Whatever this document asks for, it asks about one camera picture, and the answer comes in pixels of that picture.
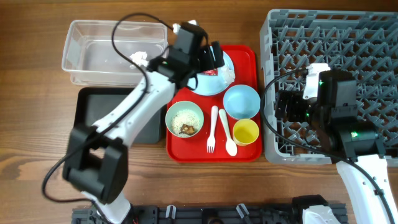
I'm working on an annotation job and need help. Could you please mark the light blue plate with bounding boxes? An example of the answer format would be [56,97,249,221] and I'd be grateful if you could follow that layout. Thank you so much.
[187,51,234,96]

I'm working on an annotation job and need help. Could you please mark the white tissue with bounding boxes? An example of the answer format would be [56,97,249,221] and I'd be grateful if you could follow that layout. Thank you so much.
[218,65,235,85]

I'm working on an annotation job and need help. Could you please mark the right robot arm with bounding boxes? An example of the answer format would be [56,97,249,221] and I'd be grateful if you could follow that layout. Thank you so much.
[259,63,397,223]

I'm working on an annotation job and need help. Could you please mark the black cable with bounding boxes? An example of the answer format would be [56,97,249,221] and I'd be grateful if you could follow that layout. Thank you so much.
[41,12,206,203]
[259,68,398,224]

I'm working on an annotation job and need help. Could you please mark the left black cable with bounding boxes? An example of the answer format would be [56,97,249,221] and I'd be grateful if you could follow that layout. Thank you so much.
[41,12,206,203]

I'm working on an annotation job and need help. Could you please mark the clear plastic waste bin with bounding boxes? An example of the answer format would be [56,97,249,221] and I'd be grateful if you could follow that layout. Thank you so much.
[62,20,168,86]

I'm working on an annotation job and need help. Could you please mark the grey dishwasher rack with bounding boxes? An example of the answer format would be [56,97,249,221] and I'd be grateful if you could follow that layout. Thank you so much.
[260,9,397,167]

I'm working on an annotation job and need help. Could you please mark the white plastic spoon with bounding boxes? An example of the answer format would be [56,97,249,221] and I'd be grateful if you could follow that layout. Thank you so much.
[218,109,238,157]

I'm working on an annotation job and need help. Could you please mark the black waste tray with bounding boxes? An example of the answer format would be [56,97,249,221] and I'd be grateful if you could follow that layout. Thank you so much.
[74,87,165,144]

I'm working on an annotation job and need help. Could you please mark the white rice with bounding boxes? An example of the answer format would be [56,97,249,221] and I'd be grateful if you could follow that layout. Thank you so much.
[171,110,200,136]

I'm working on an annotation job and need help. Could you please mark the green bowl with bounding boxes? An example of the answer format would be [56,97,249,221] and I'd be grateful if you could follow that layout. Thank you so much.
[165,101,204,138]

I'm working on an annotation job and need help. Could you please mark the yellow cup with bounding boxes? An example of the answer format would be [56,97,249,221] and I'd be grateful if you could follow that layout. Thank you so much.
[233,119,260,146]

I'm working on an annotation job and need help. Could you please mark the white tissue ball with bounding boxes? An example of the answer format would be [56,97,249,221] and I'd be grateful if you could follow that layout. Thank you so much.
[129,51,149,67]

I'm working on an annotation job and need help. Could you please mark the light blue bowl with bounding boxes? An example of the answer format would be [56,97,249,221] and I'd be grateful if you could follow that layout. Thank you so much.
[223,85,261,120]

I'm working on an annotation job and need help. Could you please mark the red serving tray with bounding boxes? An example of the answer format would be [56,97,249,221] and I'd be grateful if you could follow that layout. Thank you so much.
[166,45,262,163]

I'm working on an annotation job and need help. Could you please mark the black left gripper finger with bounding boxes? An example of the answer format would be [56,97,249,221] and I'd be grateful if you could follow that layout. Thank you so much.
[198,46,215,72]
[211,41,224,68]

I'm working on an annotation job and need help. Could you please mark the white plastic fork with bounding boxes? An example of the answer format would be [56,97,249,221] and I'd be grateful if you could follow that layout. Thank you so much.
[206,105,218,153]

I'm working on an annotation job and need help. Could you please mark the red snack wrapper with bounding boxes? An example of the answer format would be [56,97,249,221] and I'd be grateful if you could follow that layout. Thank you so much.
[203,69,218,76]

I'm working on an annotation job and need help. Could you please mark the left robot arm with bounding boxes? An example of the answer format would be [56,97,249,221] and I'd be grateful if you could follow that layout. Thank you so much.
[62,21,213,223]

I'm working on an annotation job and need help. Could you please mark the black mounting rail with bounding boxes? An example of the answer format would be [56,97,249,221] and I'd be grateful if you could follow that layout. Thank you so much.
[71,203,348,224]

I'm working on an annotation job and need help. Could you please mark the right black cable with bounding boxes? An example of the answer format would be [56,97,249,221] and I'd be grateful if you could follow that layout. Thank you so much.
[259,68,398,224]

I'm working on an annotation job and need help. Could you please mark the brown food scrap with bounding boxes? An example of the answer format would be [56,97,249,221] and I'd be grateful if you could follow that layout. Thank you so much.
[180,124,197,136]

